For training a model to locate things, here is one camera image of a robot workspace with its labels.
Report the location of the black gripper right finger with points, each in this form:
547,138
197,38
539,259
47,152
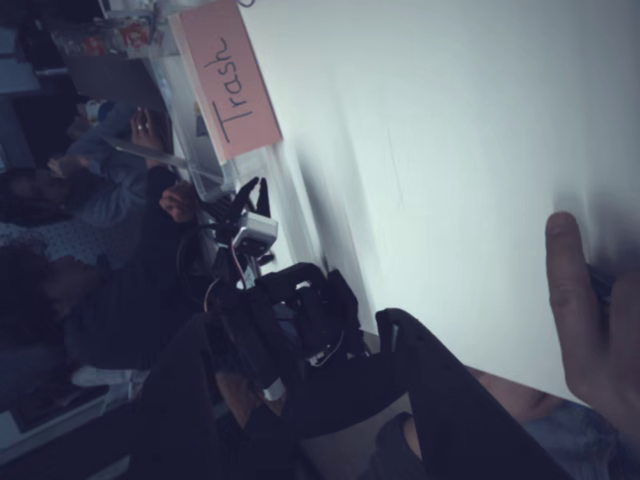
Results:
465,425

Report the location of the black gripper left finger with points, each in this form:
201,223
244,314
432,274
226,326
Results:
175,400

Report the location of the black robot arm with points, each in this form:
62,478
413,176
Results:
315,305

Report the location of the person in dotted shirt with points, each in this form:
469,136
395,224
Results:
60,245

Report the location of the person in blue shirt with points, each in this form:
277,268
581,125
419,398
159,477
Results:
110,165

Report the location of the person's left hand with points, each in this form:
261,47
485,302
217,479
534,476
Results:
520,400

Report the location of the person's right hand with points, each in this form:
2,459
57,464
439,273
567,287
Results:
600,350

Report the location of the blue jeans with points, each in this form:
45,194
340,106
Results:
575,442

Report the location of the clear plastic trash box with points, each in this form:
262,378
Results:
210,170

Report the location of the pink trash label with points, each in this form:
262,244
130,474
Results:
230,80

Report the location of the grey laptop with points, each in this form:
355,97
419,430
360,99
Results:
115,80

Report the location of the red white snack wrapper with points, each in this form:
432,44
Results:
132,35

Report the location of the silver camera box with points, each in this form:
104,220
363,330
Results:
257,231

